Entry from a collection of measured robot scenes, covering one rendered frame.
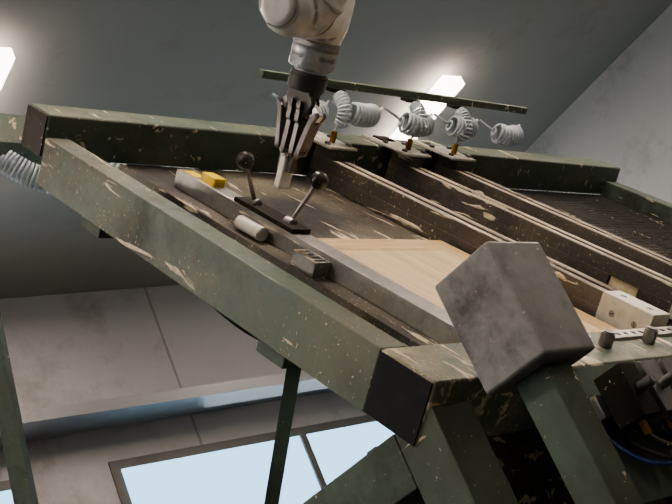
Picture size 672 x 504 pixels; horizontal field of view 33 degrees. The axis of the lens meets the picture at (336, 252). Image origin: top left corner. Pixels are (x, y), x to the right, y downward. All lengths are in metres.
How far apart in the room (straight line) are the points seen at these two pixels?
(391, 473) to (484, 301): 0.32
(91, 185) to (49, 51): 2.09
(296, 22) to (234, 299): 0.49
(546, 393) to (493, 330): 0.11
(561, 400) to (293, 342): 0.51
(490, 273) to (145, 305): 4.74
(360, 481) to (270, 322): 0.32
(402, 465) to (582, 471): 0.30
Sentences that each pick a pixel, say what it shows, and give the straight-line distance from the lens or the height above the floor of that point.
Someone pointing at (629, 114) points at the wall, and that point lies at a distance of 6.23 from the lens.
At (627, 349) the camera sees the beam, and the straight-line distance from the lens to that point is 2.10.
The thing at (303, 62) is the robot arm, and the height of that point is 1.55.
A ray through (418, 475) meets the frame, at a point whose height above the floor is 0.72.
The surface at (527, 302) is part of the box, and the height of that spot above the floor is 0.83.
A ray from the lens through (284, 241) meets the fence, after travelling 2.27.
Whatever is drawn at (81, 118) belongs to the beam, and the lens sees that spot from 2.59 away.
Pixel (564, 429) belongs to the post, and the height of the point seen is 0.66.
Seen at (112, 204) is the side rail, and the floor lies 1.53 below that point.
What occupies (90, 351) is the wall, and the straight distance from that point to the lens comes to 5.94.
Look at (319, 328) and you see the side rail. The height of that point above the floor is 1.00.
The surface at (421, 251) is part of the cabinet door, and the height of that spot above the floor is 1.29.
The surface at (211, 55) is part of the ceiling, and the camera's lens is 4.74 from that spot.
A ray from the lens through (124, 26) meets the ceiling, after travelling 4.44.
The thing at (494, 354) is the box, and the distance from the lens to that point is 1.57.
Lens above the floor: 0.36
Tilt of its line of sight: 24 degrees up
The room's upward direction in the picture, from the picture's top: 24 degrees counter-clockwise
